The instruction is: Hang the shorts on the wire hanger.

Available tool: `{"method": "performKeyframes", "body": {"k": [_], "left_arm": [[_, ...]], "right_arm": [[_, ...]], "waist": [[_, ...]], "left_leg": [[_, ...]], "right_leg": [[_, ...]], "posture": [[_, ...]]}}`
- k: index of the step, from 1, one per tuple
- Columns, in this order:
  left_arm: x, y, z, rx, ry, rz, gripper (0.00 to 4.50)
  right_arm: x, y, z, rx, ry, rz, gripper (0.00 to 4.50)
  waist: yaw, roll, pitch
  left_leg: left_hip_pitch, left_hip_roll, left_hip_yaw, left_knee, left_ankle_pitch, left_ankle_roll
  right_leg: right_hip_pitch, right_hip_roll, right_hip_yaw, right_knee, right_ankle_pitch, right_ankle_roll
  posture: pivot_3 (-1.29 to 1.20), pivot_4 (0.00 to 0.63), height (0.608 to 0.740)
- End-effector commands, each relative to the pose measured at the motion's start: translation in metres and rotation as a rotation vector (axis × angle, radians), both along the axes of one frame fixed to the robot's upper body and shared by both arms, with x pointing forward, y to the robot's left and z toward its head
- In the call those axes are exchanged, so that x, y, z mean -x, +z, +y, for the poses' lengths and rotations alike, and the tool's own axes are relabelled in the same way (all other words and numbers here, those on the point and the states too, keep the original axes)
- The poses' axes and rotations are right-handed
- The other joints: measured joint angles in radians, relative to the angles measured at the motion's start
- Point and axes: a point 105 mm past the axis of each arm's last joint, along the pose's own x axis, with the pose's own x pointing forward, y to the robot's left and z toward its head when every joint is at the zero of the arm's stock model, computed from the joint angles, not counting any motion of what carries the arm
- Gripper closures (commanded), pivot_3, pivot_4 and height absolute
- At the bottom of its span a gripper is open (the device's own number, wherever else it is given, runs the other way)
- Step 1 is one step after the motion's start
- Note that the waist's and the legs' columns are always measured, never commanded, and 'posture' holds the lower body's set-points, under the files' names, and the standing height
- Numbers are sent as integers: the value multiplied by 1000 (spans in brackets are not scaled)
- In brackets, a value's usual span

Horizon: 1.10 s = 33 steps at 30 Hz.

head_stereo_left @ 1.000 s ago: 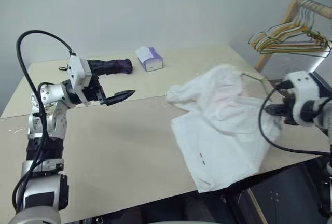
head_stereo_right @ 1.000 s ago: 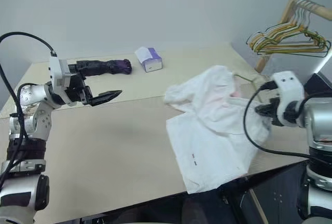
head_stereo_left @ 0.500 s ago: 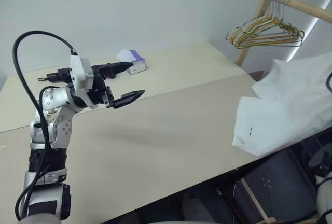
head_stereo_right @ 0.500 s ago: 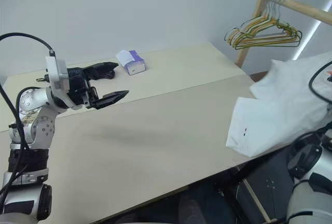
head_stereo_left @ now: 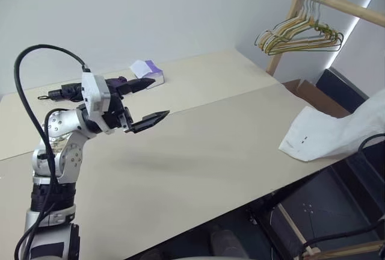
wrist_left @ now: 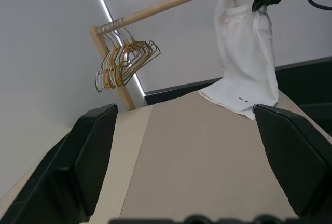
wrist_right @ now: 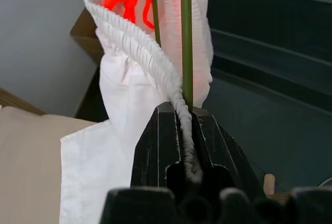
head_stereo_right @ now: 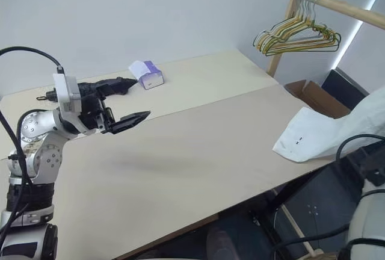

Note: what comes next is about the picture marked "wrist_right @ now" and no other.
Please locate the white cloth garment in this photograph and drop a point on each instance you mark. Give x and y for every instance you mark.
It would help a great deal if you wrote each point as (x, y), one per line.
(116, 104)

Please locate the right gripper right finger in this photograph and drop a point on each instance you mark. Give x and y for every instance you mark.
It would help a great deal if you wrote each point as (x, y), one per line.
(220, 143)

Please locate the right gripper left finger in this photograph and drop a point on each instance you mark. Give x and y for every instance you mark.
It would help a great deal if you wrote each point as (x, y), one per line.
(155, 143)

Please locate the brown cardboard box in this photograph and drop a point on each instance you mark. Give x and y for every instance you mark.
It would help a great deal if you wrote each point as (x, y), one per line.
(85, 37)

